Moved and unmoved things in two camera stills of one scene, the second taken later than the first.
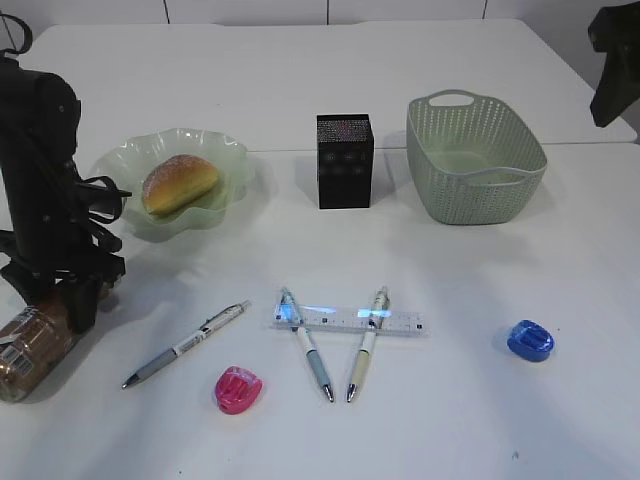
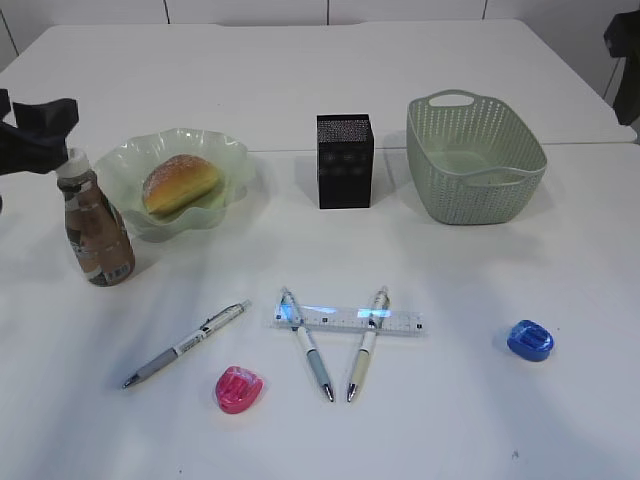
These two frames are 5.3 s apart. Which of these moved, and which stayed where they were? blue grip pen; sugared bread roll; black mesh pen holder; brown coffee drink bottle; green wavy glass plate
Moved: brown coffee drink bottle
Stayed: green wavy glass plate; blue grip pen; black mesh pen holder; sugared bread roll
